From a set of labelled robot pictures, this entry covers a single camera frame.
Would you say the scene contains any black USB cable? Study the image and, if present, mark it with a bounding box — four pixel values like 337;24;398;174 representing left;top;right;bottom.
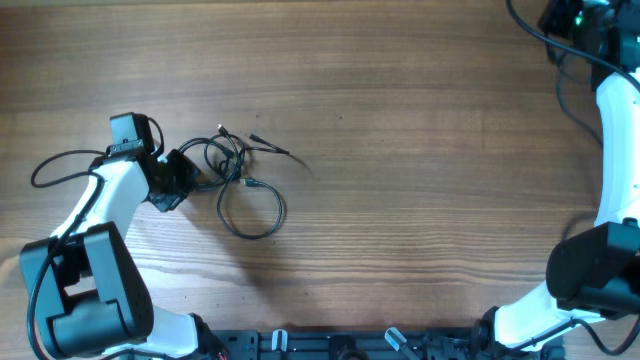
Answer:
177;134;285;241

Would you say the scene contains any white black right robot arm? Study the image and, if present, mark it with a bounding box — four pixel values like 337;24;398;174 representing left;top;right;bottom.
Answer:
468;0;639;359

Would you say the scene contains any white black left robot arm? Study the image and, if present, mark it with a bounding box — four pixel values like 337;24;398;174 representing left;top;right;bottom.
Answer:
19;113;227;359

